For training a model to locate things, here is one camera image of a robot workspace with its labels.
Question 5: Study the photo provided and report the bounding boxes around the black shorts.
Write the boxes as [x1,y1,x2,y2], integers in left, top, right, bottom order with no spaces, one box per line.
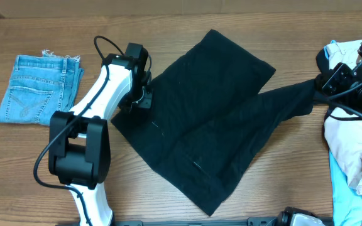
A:
[112,30,315,215]

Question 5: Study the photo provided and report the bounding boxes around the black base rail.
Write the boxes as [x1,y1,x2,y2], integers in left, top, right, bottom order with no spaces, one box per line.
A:
[105,216,336,226]

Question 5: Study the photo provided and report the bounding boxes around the folded blue denim shorts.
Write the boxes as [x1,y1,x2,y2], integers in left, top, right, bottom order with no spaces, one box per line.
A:
[0,50,84,126]

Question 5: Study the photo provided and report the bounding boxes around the light blue garment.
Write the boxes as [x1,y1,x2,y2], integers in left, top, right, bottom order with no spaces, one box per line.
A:
[329,151,362,225]

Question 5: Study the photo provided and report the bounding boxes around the light pink shorts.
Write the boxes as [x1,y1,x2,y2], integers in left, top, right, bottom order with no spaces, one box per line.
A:
[324,40,362,197]

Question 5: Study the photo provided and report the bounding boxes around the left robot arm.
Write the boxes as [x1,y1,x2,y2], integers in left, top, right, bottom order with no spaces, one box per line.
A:
[48,43,153,225]

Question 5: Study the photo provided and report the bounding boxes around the black garment under pile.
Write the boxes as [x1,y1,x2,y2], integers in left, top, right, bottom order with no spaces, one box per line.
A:
[315,49,329,74]

